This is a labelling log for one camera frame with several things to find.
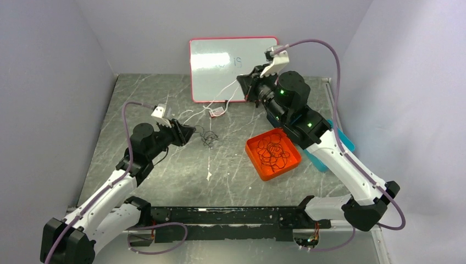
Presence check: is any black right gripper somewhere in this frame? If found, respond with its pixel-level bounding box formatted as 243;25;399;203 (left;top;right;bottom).
237;63;288;124

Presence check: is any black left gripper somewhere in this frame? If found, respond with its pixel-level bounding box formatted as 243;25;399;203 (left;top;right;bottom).
146;117;196;160

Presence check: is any orange plastic tray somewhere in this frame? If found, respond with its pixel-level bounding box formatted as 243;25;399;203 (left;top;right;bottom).
245;128;302;182

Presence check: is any light blue plastic tray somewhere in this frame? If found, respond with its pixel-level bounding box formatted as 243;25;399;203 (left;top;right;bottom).
304;120;356;177

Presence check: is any dark navy plastic tray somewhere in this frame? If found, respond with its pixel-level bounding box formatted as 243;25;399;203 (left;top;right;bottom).
266;110;280;128

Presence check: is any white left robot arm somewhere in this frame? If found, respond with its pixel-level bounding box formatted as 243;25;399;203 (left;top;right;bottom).
40;119;196;263

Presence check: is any pink framed whiteboard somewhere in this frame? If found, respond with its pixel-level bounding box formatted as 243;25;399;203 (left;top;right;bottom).
189;36;279;103

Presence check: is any small red white box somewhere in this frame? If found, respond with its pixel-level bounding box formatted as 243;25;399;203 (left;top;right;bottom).
209;107;225;118

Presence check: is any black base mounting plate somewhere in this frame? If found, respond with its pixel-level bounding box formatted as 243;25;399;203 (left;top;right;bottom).
129;206;331;246

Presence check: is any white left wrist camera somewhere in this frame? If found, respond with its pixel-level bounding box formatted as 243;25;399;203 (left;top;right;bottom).
151;104;172;128

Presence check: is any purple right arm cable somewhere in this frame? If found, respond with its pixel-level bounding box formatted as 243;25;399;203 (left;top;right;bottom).
273;38;406;232

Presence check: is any metal right table edge rail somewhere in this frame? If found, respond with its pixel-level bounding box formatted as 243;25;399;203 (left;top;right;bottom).
321;78;335;115

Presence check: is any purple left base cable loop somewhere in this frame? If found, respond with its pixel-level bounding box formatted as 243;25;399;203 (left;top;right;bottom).
127;222;189;256

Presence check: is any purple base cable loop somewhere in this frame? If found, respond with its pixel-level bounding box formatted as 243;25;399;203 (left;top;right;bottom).
297;225;356;253
127;222;189;256

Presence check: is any aluminium frame rail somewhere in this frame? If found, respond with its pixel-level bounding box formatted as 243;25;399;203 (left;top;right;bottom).
51;207;387;264

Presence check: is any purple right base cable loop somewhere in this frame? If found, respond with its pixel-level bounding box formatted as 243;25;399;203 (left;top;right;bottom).
297;225;356;253

